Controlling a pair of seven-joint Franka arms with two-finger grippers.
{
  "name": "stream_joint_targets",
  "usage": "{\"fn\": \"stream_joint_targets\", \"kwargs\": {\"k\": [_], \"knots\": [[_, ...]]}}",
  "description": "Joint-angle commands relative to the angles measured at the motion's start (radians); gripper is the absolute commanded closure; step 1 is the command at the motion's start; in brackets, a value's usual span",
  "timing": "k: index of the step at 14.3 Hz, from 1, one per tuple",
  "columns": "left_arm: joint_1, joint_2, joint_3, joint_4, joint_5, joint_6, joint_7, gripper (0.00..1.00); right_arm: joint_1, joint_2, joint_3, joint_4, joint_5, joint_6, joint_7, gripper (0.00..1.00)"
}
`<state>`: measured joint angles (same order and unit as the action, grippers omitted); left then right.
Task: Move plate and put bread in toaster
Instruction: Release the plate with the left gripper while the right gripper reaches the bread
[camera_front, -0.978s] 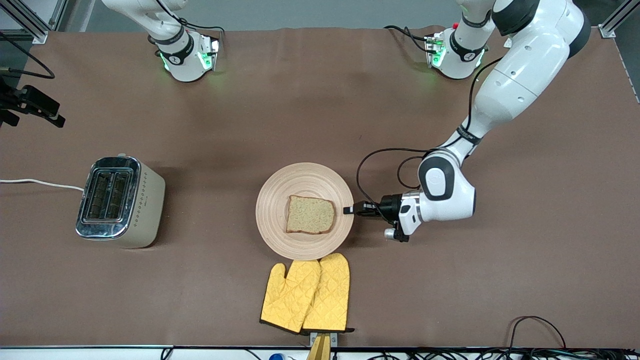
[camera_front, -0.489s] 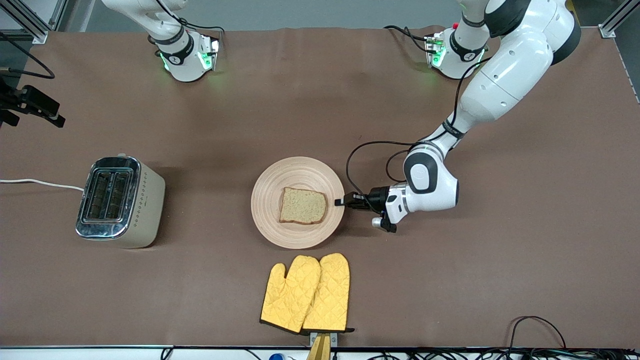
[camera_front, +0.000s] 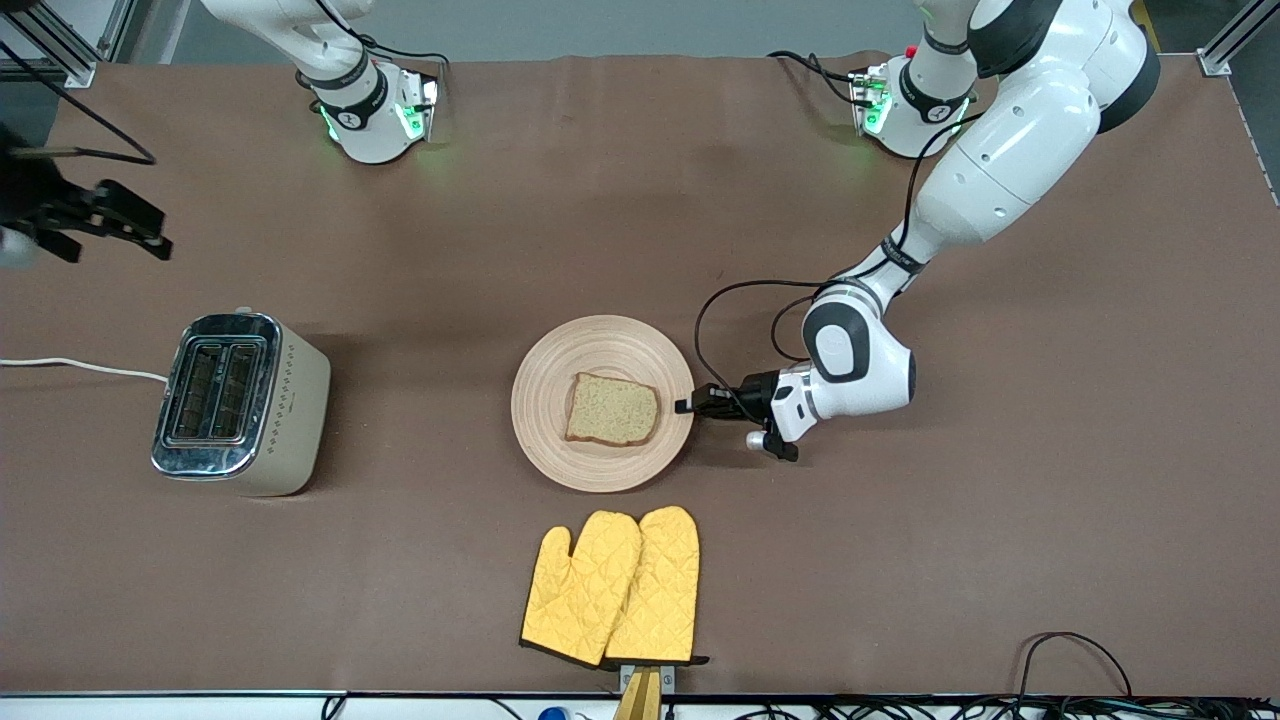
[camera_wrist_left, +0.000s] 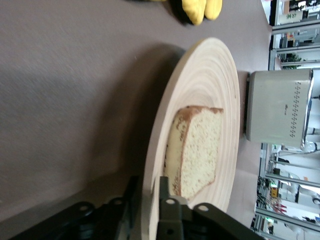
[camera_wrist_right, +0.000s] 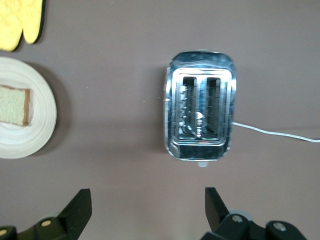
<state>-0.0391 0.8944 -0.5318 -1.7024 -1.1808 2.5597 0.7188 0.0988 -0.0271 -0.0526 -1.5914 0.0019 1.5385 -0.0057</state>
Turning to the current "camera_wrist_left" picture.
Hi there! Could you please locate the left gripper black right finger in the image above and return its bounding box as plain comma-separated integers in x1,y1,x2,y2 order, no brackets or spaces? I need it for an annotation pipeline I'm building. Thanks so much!
156,175,266,240

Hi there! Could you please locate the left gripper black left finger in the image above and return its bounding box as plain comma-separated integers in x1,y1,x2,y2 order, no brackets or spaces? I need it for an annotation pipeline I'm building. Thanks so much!
0,174,141,240

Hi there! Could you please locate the brown-crusted bread slice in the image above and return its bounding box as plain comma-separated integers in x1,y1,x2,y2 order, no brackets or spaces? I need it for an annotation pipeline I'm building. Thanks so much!
163,106,225,201

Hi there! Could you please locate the round light wooden plate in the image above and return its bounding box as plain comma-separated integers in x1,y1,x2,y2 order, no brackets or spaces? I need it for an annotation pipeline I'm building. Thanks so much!
140,37,241,240

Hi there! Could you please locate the beige chrome two-slot toaster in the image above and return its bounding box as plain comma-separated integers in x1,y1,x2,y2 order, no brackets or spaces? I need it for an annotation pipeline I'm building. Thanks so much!
246,69,315,148

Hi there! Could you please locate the brown table cover sheet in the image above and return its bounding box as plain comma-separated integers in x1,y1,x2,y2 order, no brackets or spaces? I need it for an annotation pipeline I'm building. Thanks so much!
0,0,275,240

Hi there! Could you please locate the aluminium frame lab shelving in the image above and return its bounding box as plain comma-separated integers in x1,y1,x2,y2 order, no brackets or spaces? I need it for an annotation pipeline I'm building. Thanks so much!
254,0,320,240

